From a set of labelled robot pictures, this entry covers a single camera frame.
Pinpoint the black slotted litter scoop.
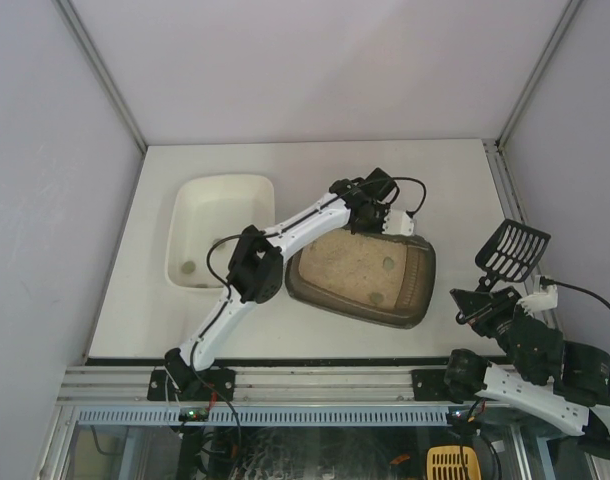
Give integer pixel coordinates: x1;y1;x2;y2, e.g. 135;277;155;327
475;219;551;292

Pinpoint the white plastic waste tray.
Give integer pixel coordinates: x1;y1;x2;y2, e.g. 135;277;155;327
165;174;275;291

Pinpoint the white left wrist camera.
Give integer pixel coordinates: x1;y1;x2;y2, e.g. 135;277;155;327
382;209;415;237

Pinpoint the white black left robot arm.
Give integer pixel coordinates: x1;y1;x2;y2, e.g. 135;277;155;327
164;168;400;391

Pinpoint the aluminium front frame rail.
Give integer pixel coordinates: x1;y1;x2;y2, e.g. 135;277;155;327
57;363;603;403

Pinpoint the black camera cable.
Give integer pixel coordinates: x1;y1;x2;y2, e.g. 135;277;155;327
537;277;610;331
206;177;429;289

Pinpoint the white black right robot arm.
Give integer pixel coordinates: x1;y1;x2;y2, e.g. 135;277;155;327
444;278;610;460

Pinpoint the black right camera cable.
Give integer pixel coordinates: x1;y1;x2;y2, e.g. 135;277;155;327
537;277;610;331

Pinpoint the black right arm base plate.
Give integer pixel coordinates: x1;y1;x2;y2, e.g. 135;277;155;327
411;368;476;403

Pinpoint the black left camera cable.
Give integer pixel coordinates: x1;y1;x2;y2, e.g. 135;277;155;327
206;177;429;289

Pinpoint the grey slotted cable duct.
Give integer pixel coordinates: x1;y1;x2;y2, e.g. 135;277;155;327
77;405;468;427

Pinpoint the yellow slotted litter scoop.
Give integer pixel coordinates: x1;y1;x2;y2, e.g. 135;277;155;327
426;445;482;480

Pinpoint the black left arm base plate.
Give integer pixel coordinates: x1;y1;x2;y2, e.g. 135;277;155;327
146;369;236;402

